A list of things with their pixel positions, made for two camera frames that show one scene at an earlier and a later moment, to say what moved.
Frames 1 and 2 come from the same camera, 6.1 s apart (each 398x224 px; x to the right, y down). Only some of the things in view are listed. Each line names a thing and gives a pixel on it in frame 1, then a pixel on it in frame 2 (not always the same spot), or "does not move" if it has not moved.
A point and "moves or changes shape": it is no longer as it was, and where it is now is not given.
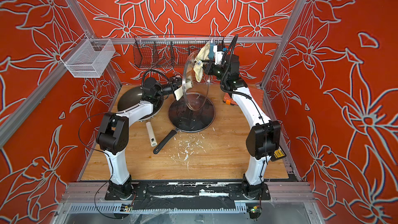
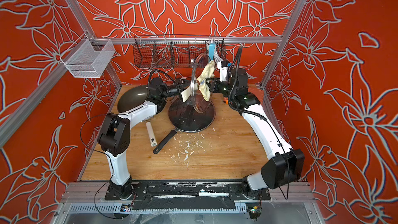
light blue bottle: [211, 52] does not move
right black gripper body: [218, 72] -> [224, 88]
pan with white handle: [134, 95] does not move
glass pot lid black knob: [193, 112] does not move
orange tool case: [228, 100] does not move
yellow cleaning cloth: [199, 61] -> [203, 85]
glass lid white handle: [178, 91] moves or changes shape
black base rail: [188, 195] does not move
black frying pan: [189, 112] does not move
